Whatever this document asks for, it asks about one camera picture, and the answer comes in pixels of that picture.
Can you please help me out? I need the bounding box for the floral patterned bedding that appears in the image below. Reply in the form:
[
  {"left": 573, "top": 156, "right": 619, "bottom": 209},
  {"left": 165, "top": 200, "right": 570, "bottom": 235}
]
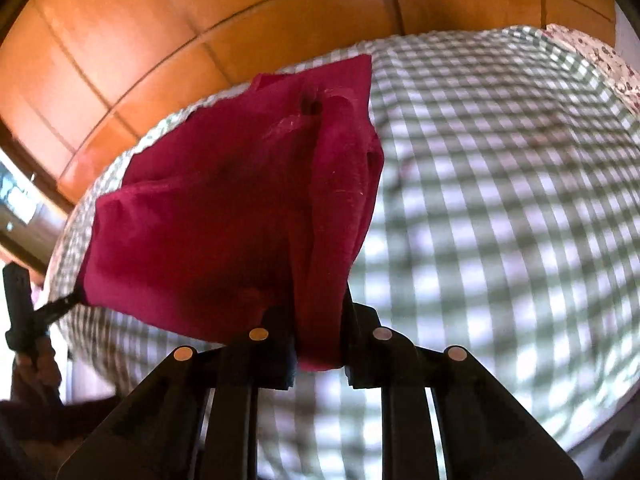
[{"left": 544, "top": 24, "right": 639, "bottom": 116}]

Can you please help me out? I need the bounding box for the dark red cloth garment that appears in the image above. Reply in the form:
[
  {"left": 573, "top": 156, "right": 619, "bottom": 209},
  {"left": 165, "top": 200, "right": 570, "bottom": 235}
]
[{"left": 77, "top": 54, "right": 384, "bottom": 370}]

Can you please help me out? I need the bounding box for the green white checkered bedsheet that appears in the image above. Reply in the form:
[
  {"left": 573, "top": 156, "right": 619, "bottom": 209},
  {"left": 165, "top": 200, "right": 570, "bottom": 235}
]
[{"left": 46, "top": 26, "right": 639, "bottom": 479}]

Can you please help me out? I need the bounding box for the person left hand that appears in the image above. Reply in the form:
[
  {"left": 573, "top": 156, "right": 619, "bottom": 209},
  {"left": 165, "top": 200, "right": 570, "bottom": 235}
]
[{"left": 10, "top": 336, "right": 62, "bottom": 406}]

